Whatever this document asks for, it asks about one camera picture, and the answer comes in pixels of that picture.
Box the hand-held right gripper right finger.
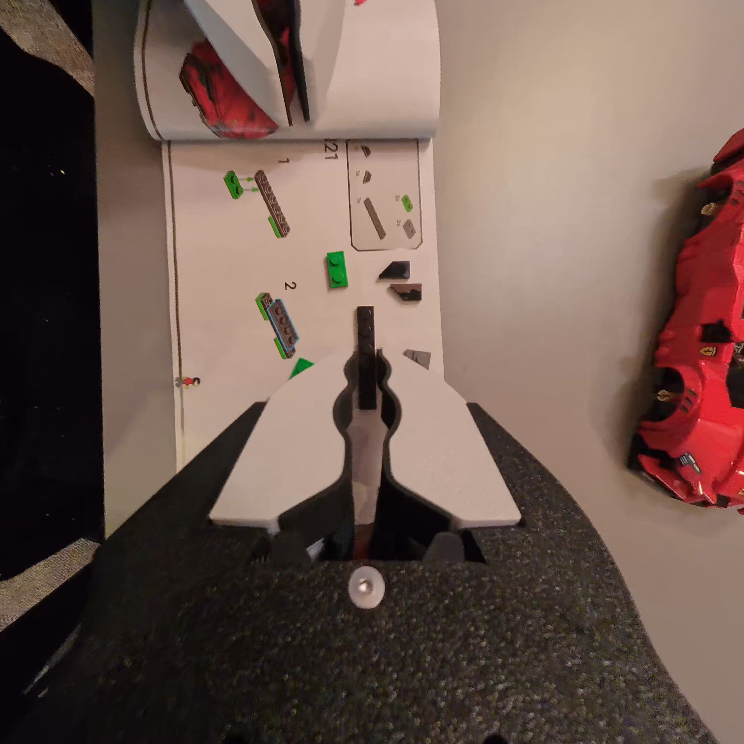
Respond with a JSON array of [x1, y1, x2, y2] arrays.
[[377, 348, 523, 532]]

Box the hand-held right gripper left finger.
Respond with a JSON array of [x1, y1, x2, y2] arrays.
[[208, 349, 357, 534]]

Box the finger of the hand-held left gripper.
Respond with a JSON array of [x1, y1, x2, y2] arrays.
[[185, 0, 298, 127], [292, 0, 350, 124]]

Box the black long lego plate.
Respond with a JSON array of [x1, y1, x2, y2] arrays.
[[356, 306, 380, 411]]

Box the white lego instruction booklet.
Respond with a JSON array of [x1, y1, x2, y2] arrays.
[[134, 0, 445, 474]]

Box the red lego car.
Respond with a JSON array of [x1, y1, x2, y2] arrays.
[[627, 128, 744, 515]]

